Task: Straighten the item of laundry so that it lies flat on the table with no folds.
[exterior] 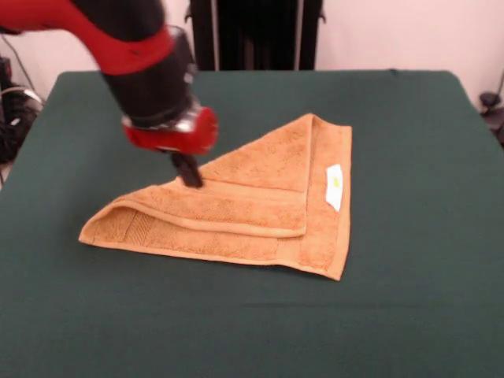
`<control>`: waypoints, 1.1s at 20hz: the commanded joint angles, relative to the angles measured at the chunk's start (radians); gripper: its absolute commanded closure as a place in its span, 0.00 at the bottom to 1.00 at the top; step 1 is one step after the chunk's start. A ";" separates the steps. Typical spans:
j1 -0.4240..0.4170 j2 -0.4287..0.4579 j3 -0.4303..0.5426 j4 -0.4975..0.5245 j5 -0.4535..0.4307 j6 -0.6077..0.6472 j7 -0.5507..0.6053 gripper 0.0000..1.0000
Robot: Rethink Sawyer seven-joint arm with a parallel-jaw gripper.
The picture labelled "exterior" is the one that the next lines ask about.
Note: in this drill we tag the dark green tablecloth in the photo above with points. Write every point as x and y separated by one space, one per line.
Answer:
393 275

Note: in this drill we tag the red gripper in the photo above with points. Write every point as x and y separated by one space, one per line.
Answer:
177 138

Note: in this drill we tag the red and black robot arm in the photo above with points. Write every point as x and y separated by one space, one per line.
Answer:
130 51

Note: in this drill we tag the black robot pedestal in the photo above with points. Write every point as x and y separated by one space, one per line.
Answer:
256 35

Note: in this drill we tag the black stand base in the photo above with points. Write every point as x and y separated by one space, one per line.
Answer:
490 100
12 130

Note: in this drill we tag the orange terry towel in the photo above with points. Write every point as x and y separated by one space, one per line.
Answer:
256 212

